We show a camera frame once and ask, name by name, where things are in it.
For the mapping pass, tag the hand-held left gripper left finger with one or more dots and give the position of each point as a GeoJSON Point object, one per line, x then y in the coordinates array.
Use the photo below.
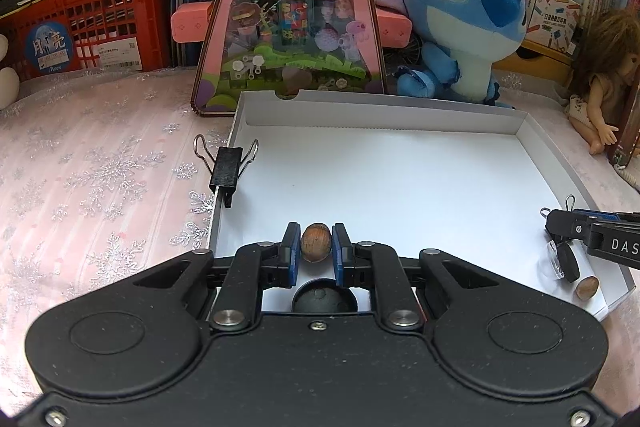
{"type": "Point", "coordinates": [290, 254]}

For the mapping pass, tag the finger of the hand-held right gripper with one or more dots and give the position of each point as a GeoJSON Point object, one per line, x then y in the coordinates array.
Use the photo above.
{"type": "Point", "coordinates": [600, 214]}
{"type": "Point", "coordinates": [565, 227]}

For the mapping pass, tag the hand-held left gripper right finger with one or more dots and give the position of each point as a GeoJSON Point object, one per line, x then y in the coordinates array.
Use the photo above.
{"type": "Point", "coordinates": [341, 254]}

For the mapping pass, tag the small black binder clip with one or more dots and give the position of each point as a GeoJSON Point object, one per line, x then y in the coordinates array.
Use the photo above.
{"type": "Point", "coordinates": [569, 203]}

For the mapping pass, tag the brown walnut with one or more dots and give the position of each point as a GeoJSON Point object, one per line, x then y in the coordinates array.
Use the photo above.
{"type": "Point", "coordinates": [316, 243]}
{"type": "Point", "coordinates": [586, 288]}

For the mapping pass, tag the black round disc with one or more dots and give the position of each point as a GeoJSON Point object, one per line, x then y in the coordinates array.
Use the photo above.
{"type": "Point", "coordinates": [568, 263]}

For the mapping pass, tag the white cardboard box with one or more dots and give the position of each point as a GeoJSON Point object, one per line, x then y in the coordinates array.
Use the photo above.
{"type": "Point", "coordinates": [400, 177]}

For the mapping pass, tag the clear suction cup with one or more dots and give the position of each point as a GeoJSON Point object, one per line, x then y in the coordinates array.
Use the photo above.
{"type": "Point", "coordinates": [551, 262]}

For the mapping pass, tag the large black binder clip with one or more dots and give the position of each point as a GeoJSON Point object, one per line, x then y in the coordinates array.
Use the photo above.
{"type": "Point", "coordinates": [227, 167]}

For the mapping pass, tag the brown-haired doll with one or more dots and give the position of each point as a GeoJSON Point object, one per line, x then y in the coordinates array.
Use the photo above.
{"type": "Point", "coordinates": [605, 57]}

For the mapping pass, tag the wooden drawer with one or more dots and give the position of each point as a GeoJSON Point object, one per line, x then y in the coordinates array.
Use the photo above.
{"type": "Point", "coordinates": [535, 63]}

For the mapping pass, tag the white printed carton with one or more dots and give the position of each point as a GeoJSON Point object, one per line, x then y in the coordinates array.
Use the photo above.
{"type": "Point", "coordinates": [552, 17]}

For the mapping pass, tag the blue alien plush toy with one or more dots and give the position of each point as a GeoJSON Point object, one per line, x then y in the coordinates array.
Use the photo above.
{"type": "Point", "coordinates": [450, 32]}

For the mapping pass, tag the pink triangular block display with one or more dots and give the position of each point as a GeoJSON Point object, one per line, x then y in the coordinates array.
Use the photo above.
{"type": "Point", "coordinates": [300, 7]}

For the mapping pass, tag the red plastic crate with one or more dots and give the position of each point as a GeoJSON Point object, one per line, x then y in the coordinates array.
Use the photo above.
{"type": "Point", "coordinates": [125, 7]}

